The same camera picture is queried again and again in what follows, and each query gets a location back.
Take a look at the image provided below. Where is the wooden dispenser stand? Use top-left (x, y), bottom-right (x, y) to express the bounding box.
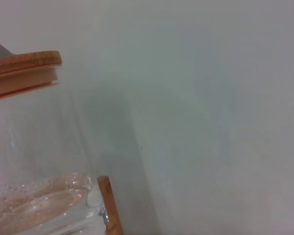
top-left (97, 175), bottom-right (124, 235)

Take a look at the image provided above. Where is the glass water dispenser jar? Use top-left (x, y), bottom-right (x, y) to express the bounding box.
top-left (0, 66), bottom-right (109, 235)

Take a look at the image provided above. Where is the wooden jar lid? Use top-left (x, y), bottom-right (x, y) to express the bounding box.
top-left (0, 50), bottom-right (62, 102)

